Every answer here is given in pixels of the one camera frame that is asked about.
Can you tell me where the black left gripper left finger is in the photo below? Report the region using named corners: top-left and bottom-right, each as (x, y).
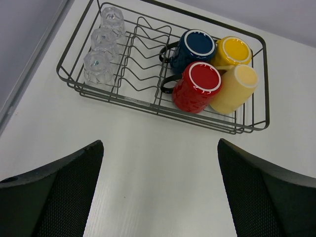
top-left (0, 140), bottom-right (104, 237)

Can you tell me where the aluminium frame rail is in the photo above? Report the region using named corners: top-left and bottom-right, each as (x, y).
top-left (0, 0), bottom-right (73, 131)

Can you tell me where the clear glass far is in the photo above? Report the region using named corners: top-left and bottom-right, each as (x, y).
top-left (101, 6), bottom-right (126, 40)

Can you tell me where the navy blue mug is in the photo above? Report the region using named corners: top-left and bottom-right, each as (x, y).
top-left (159, 29), bottom-right (216, 74)

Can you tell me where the clear glass middle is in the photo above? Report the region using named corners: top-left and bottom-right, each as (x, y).
top-left (91, 28), bottom-right (119, 61)

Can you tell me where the bright yellow mug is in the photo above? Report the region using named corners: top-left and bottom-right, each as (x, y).
top-left (210, 36), bottom-right (252, 66)

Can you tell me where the red mug black handle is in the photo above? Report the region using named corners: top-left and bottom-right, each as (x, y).
top-left (160, 61), bottom-right (222, 114)

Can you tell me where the pale yellow mug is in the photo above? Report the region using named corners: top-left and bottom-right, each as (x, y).
top-left (210, 64), bottom-right (259, 115)

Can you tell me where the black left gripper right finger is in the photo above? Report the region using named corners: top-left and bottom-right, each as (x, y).
top-left (217, 139), bottom-right (316, 237)

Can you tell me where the grey wire dish rack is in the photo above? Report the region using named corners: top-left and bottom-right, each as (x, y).
top-left (56, 0), bottom-right (270, 134)

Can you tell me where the clear glass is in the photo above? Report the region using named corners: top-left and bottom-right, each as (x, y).
top-left (101, 6), bottom-right (126, 40)
top-left (91, 28), bottom-right (119, 61)
top-left (83, 51), bottom-right (114, 87)

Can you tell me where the clear glass near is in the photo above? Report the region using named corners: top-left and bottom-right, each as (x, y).
top-left (83, 51), bottom-right (114, 87)

